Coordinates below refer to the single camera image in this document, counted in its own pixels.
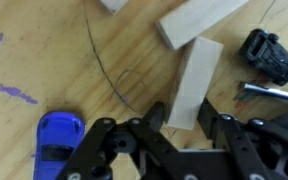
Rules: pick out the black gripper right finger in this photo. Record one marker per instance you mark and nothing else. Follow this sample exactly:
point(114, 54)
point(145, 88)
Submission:
point(227, 133)

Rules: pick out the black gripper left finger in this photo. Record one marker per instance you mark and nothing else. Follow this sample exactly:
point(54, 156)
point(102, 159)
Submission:
point(154, 154)

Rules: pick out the light wooden block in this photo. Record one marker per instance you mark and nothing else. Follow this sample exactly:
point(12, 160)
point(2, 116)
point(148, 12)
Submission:
point(114, 6)
point(192, 17)
point(192, 81)

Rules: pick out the silver metal utensil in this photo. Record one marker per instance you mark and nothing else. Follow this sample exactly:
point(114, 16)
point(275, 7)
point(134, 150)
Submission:
point(257, 88)

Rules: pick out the black toy car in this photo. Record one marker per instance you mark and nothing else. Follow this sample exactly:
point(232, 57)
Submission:
point(262, 51)

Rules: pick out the blue toy car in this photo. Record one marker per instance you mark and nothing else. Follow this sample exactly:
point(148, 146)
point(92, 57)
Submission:
point(57, 135)

